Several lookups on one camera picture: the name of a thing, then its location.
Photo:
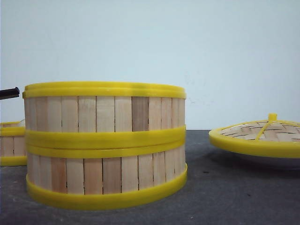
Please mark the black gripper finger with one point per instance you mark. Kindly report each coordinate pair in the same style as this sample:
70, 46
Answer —
9, 93

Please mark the bamboo steamer basket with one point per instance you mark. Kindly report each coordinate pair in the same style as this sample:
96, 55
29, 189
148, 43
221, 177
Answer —
107, 183
12, 143

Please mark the woven bamboo steamer lid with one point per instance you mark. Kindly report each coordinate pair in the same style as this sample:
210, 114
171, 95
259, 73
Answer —
272, 138

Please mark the white plate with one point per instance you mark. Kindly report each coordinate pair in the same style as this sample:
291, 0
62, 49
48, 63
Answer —
272, 162

